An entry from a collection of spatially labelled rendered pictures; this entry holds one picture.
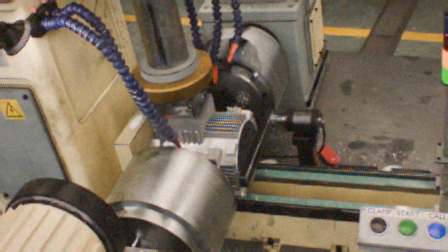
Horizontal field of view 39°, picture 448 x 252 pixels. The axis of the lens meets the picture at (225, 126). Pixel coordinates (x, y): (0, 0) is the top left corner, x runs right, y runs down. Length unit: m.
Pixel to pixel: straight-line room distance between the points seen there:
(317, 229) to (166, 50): 0.53
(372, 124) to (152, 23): 0.82
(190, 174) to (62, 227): 0.39
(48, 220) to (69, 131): 0.49
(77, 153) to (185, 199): 0.32
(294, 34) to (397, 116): 0.39
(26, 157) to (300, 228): 0.64
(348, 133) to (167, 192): 0.78
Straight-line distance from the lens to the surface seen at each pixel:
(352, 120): 1.88
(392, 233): 1.18
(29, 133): 1.42
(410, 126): 1.85
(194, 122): 1.38
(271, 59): 1.60
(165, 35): 1.30
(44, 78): 1.31
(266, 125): 1.51
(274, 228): 1.50
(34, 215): 0.92
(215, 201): 1.23
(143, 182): 1.21
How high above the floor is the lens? 1.91
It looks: 35 degrees down
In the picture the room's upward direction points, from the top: 12 degrees counter-clockwise
